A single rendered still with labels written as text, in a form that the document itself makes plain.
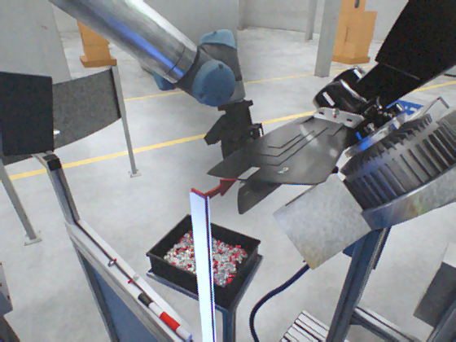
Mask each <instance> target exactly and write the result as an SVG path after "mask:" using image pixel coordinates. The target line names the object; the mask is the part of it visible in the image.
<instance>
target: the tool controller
mask: <svg viewBox="0 0 456 342"><path fill-rule="evenodd" d="M52 85H53V78H52V76H48V75H46V74H45V73H42V72H39V71H37V70H33V69H31V68H28V67H26V66H24V65H22V64H16V63H10V62H3V61H0V153H1V154H2V155H3V156H22V155H31V154H39V153H42V152H43V153H46V151H52V152H54V151H55V138H59V131H58V130H54V114H53V93H52Z"/></svg>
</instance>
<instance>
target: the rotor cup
mask: <svg viewBox="0 0 456 342"><path fill-rule="evenodd" d="M355 69H357V71H358V72H359V73H360V74H361V75H362V76H363V74H366V72H365V71H364V69H363V68H362V67H361V66H360V65H354V66H352V67H351V68H347V69H346V70H345V71H344V72H342V73H340V74H339V75H338V76H337V77H335V78H334V79H332V80H331V81H330V82H328V83H327V85H325V86H324V87H323V88H321V90H320V91H319V92H317V93H316V95H315V97H313V100H312V103H313V105H314V106H315V107H316V110H318V109H319V108H322V107H328V108H330V109H335V108H338V109H339V110H340V111H344V112H350V113H353V114H356V115H359V116H362V117H363V118H364V120H363V121H362V122H364V125H360V126H359V128H357V129H355V132H354V133H353V136H352V137H351V138H350V140H349V143H348V145H347V147H346V148H345V149H344V150H348V148H350V147H351V146H353V145H354V144H355V143H359V142H360V141H361V140H363V139H364V138H365V137H367V136H369V135H370V134H371V133H373V132H374V131H376V130H377V129H379V128H380V127H382V126H383V125H386V124H387V123H388V122H389V121H390V120H391V119H394V118H395V117H396V116H397V115H399V114H400V113H401V112H403V111H404V108H403V106H402V105H400V103H395V104H394V105H392V106H390V107H383V106H382V105H381V104H380V103H379V99H380V97H379V96H377V95H376V94H372V93H369V92H367V91H364V90H362V89H360V88H358V87H356V86H354V85H355V84H356V83H357V80H359V79H360V78H359V77H358V76H357V74H356V73H355V72H354V70H355ZM324 92H327V95H328V97H329V98H331V100H332V101H333V102H334V104H333V105H332V106H331V104H330V103H328V100H327V98H326V97H324V96H323V93H324Z"/></svg>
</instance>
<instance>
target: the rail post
mask: <svg viewBox="0 0 456 342"><path fill-rule="evenodd" d="M72 245H73V247H74V250H75V251H76V254H77V258H78V260H79V263H80V264H81V268H82V269H83V274H84V275H85V279H86V281H87V283H88V284H89V287H90V292H91V294H92V296H93V297H94V300H95V303H96V305H97V309H98V311H99V313H100V316H101V318H102V320H103V324H104V326H105V329H106V330H107V333H108V335H109V338H110V340H111V342H117V340H116V334H115V332H114V330H113V328H112V324H111V323H110V318H109V317H108V315H107V311H106V309H105V306H104V305H103V299H102V297H101V295H100V293H99V290H98V288H97V285H96V282H95V279H94V276H93V275H92V272H91V270H90V266H89V262H88V260H87V259H86V258H85V257H84V256H83V255H82V253H81V252H80V251H79V250H78V249H77V246H76V245H74V244H73V243H72Z"/></svg>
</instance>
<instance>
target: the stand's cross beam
mask: <svg viewBox="0 0 456 342"><path fill-rule="evenodd" d="M351 319H352V320H353V321H354V322H356V323H357V324H360V325H361V326H362V327H364V328H366V329H367V330H369V331H371V332H372V333H373V334H374V335H377V336H378V337H379V338H381V339H382V340H384V341H386V342H422V340H419V339H418V338H416V337H415V336H414V335H411V334H409V333H408V332H407V331H404V330H403V329H401V328H400V327H397V325H395V324H394V323H390V321H388V320H387V319H385V318H382V317H380V316H379V315H378V314H377V313H375V312H372V311H371V310H369V309H368V308H367V307H366V306H363V305H361V304H360V303H358V304H357V306H356V307H355V309H354V311H353V313H352V316H351Z"/></svg>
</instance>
